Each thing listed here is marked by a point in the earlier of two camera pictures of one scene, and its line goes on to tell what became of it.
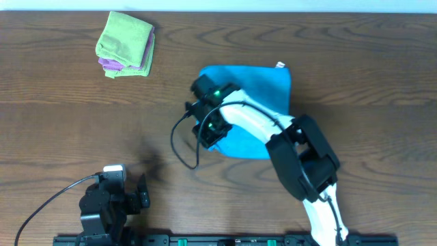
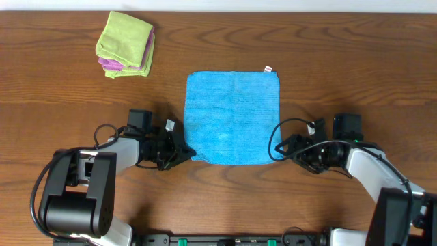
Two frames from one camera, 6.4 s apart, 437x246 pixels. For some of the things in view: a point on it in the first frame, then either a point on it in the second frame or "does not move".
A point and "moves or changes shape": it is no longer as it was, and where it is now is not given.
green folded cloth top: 124,40 does not move
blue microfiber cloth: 270,86 moves or changes shape
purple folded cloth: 110,64 does not move
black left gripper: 137,197 → 169,147
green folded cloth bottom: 134,72 does not move
